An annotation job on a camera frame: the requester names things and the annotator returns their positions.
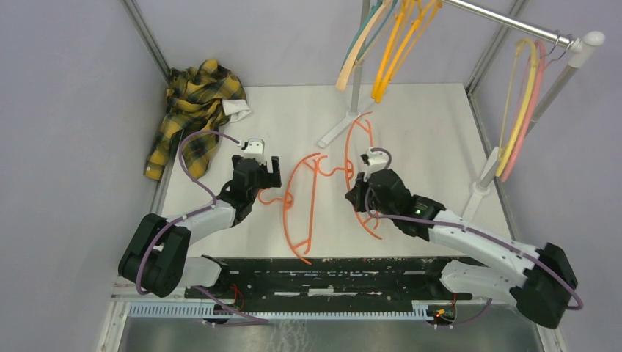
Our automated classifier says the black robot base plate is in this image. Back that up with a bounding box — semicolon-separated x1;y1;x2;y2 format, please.
208;257;473;313

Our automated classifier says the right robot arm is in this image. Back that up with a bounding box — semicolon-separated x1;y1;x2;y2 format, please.
345;169;583;329

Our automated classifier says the yellow hanger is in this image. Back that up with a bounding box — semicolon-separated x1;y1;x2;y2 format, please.
495;37;540;177

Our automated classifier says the beige hanger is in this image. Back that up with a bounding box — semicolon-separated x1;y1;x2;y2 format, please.
335;0;398;92

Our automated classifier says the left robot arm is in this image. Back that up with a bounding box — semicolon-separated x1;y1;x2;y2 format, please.
117;155;282;298

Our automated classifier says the yellow plaid shirt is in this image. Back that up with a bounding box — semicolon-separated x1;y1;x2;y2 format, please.
144;59;246;180

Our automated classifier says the teal hanger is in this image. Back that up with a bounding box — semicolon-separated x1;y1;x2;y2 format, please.
342;1;398;68

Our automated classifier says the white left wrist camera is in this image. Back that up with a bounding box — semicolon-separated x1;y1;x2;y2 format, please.
241;138;265;163

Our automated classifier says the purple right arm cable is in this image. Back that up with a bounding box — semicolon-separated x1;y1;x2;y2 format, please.
364;147;584;312

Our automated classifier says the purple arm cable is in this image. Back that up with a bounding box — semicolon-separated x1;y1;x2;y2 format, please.
135;130;243;296
364;147;584;312

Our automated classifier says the white cable duct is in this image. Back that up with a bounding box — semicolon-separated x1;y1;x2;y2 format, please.
128;302;433;322

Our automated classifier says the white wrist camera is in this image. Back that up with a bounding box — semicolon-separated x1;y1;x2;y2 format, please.
360;147;392;179
241;138;265;163

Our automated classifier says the white clothes rack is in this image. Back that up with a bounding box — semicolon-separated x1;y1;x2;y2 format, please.
318;0;608;222

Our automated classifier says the pink hanger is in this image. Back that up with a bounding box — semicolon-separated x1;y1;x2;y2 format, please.
499;40;547;182

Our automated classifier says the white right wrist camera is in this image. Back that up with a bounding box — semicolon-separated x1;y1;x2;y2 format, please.
360;147;392;179

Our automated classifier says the amber hanger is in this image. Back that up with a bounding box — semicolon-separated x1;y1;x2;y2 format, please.
371;0;422;103
370;0;443;103

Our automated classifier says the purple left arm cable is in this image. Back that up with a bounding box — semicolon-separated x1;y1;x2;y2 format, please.
135;130;243;296

